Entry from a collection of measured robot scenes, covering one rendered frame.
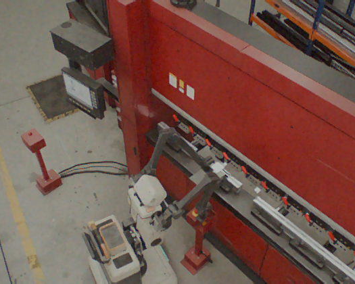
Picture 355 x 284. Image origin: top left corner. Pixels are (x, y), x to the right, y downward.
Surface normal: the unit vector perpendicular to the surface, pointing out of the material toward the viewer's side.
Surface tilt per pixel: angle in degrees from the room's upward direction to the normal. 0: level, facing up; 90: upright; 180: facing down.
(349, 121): 90
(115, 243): 0
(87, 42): 1
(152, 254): 0
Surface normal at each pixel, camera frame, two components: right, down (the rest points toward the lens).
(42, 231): 0.00, -0.69
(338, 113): -0.74, 0.49
